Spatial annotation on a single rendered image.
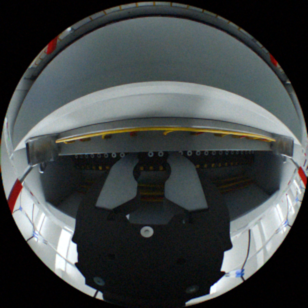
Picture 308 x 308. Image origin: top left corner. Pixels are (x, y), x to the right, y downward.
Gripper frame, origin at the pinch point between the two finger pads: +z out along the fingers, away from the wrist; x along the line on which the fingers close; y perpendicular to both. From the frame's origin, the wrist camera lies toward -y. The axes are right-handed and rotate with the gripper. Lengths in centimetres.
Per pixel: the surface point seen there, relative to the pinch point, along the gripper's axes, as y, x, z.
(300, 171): -3.7, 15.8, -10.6
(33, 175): 1.7, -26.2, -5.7
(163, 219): 13.8, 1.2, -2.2
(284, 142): -4.6, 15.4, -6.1
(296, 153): -3.2, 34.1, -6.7
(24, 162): -2.3, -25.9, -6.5
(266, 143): -2.8, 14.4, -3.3
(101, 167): 8.4, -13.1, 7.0
